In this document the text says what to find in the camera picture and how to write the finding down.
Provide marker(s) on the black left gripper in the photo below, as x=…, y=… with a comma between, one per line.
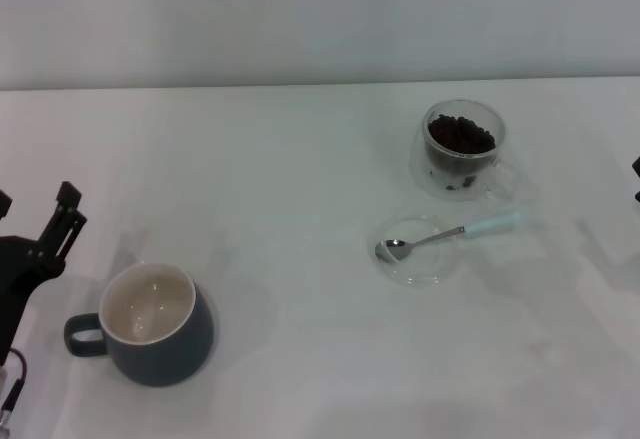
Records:
x=15, y=269

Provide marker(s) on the dark blue-grey ceramic mug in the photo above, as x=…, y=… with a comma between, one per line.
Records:
x=160, y=359

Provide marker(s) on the coffee bean pile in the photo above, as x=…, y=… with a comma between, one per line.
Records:
x=460, y=134

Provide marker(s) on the clear glass saucer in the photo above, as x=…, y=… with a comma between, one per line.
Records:
x=425, y=270

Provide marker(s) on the clear double-wall glass cup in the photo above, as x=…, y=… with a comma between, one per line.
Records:
x=425, y=175

